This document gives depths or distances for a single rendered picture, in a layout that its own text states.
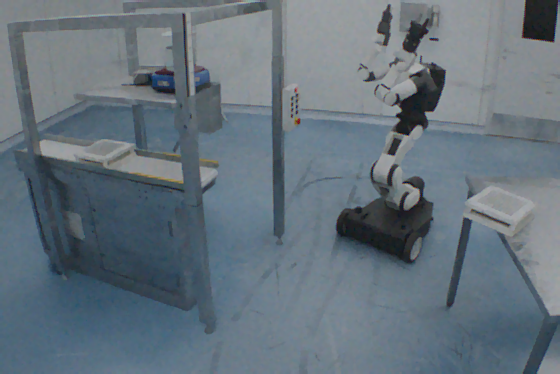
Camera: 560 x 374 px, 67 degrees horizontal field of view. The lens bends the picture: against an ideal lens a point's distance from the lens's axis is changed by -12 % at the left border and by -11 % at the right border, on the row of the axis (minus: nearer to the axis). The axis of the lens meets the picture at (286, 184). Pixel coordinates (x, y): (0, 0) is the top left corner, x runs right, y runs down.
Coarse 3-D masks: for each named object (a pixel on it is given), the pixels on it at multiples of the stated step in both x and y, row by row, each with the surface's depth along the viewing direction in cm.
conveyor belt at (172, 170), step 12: (48, 144) 277; (60, 144) 277; (60, 156) 258; (72, 156) 258; (120, 168) 242; (132, 168) 242; (144, 168) 242; (156, 168) 242; (168, 168) 241; (180, 168) 241; (204, 168) 241; (180, 180) 228; (204, 180) 230
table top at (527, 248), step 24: (528, 192) 216; (552, 192) 216; (552, 216) 194; (504, 240) 180; (528, 240) 176; (552, 240) 176; (528, 264) 162; (552, 264) 161; (552, 288) 148; (552, 312) 136
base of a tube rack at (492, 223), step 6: (474, 210) 195; (468, 216) 193; (474, 216) 191; (480, 216) 190; (528, 216) 189; (534, 216) 192; (480, 222) 189; (486, 222) 187; (492, 222) 185; (498, 222) 185; (522, 222) 184; (528, 222) 188; (492, 228) 185; (498, 228) 183; (504, 228) 181; (516, 228) 180; (510, 234) 179
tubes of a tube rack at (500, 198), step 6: (498, 192) 198; (486, 198) 193; (492, 198) 193; (498, 198) 193; (504, 198) 192; (510, 198) 193; (498, 204) 188; (504, 204) 188; (510, 204) 187; (516, 204) 188; (510, 210) 183
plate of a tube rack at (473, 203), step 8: (480, 192) 200; (488, 192) 200; (504, 192) 200; (472, 200) 193; (520, 200) 193; (472, 208) 190; (480, 208) 187; (488, 208) 186; (528, 208) 186; (496, 216) 182; (504, 216) 180; (512, 216) 180; (520, 216) 180; (512, 224) 177
